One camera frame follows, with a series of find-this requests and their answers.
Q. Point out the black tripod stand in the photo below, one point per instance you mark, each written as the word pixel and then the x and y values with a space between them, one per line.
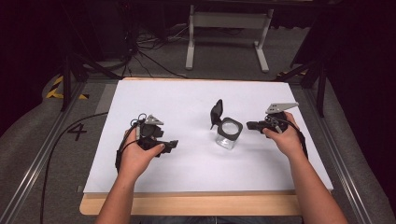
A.
pixel 320 84
pixel 67 77

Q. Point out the clear glass jar black lid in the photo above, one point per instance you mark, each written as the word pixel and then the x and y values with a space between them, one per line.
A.
pixel 228 130

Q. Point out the yellow black hazard tape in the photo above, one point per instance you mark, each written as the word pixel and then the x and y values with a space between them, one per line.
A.
pixel 56 90

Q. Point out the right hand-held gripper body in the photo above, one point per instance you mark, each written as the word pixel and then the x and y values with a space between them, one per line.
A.
pixel 275 119

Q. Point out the person's left hand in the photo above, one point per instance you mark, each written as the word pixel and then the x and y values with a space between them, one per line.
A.
pixel 137 158

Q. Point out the person's right hand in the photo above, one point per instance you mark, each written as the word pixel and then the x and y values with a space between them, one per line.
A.
pixel 288 141

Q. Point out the aluminium floor rail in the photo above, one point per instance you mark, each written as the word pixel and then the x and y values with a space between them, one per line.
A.
pixel 34 168
pixel 342 165

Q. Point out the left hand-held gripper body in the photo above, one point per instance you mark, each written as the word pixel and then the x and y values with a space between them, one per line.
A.
pixel 149 132

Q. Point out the white table cover sheet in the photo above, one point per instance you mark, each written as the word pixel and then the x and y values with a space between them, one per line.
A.
pixel 193 168

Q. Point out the white metal table frame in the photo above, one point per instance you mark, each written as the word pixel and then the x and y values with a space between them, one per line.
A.
pixel 227 20

